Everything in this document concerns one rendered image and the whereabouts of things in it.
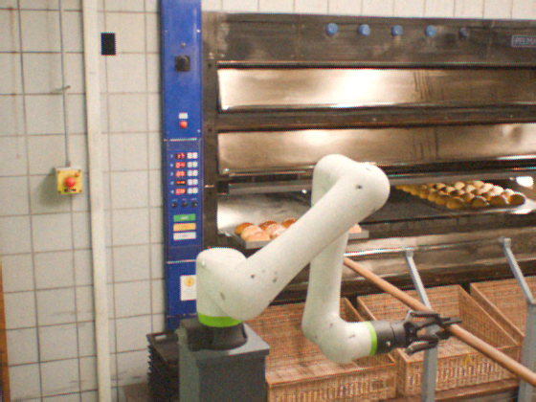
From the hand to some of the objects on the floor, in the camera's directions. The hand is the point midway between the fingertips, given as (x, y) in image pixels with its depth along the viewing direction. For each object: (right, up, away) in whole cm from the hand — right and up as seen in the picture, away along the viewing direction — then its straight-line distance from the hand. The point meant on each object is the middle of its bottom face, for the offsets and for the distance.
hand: (449, 326), depth 210 cm
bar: (0, -100, +100) cm, 142 cm away
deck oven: (-30, -69, +239) cm, 251 cm away
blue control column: (-120, -76, +206) cm, 250 cm away
